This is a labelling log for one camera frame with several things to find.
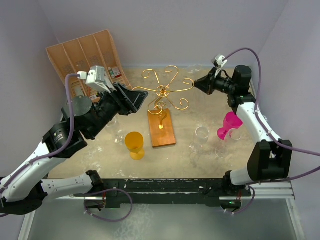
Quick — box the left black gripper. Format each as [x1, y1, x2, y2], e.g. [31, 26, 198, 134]
[86, 82, 148, 139]

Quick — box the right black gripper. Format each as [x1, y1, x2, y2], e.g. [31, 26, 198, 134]
[193, 67, 236, 96]

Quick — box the clear champagne flute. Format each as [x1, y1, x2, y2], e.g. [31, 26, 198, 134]
[186, 64, 202, 74]

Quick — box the pink plastic wine glass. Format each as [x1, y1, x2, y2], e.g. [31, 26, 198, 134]
[217, 111, 243, 140]

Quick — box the clear wine glass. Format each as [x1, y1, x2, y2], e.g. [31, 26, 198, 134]
[215, 128, 242, 158]
[106, 117, 124, 144]
[189, 126, 209, 154]

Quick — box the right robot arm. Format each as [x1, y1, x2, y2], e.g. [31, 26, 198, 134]
[194, 65, 292, 196]

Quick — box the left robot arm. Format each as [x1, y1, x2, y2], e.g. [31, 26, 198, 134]
[0, 83, 149, 217]

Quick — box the yellow plastic wine glass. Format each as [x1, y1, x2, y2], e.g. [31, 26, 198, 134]
[124, 131, 145, 161]

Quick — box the peach plastic desk organizer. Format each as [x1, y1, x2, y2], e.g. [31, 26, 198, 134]
[46, 29, 132, 90]

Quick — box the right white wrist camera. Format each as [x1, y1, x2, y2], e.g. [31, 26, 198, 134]
[211, 54, 228, 77]

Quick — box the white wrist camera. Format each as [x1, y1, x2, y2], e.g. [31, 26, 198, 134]
[211, 54, 228, 77]
[77, 65, 116, 94]

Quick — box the gold wire wine glass rack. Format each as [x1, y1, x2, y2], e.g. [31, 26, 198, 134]
[133, 65, 195, 148]

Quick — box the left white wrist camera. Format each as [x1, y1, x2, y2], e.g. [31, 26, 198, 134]
[77, 65, 116, 94]

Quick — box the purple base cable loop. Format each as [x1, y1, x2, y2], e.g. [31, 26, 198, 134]
[83, 187, 133, 223]

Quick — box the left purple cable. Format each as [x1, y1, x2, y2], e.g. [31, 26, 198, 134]
[0, 72, 83, 218]

